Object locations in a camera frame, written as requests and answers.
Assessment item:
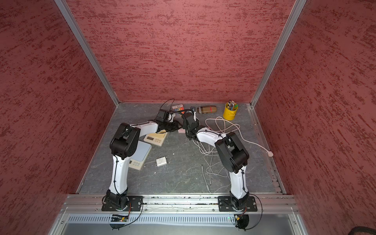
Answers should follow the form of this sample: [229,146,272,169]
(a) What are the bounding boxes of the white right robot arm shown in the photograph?
[182,112,249,211]

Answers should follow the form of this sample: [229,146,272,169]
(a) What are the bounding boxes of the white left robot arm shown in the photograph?
[103,109,180,211]

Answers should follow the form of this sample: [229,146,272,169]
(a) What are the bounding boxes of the white electronic scale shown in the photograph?
[129,141,152,170]

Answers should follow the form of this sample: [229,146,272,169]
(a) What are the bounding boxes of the pink power strip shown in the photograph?
[178,127,210,134]

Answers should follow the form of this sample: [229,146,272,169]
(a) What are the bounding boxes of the plaid brown glasses case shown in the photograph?
[197,105,217,114]

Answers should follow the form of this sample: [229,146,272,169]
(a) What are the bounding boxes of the rainbow highlighter pack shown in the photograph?
[171,104,184,112]

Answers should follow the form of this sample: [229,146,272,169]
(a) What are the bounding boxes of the small white charger block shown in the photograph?
[156,157,167,167]

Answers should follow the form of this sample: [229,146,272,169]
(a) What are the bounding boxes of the yellow metal pencil bucket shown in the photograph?
[223,104,239,120]

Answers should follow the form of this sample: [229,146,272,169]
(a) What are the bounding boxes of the bundle of colored pencils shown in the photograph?
[227,100,238,111]

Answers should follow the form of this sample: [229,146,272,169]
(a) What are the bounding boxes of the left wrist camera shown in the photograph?
[164,112,175,122]

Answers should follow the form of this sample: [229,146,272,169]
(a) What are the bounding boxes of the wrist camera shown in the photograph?
[164,112,175,122]
[190,106,196,115]

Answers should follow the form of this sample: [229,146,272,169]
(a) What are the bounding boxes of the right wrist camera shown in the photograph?
[190,106,196,115]

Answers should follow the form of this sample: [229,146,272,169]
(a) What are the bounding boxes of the tangled white cables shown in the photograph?
[195,137,233,194]

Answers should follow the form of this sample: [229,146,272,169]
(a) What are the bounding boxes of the pink power strip cord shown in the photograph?
[205,116,274,158]

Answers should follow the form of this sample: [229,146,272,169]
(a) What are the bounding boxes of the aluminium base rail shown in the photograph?
[49,194,308,235]

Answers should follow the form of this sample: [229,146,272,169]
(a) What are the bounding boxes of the aluminium corner post right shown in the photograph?
[250,0,306,109]

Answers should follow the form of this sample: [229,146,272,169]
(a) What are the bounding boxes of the aluminium corner post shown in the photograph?
[54,0,120,106]
[250,0,306,109]

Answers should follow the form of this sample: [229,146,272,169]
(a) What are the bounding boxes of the aluminium corner post left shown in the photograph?
[54,0,120,106]

